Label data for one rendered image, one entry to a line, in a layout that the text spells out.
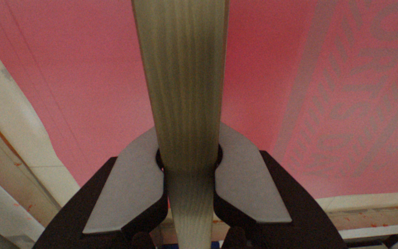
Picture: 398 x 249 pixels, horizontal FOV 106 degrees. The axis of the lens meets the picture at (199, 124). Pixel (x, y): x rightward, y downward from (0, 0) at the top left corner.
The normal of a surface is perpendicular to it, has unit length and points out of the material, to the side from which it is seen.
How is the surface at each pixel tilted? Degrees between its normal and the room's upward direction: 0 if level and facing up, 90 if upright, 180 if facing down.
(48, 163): 0
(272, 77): 0
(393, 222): 90
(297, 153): 0
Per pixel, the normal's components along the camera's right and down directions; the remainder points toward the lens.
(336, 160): 0.05, 0.51
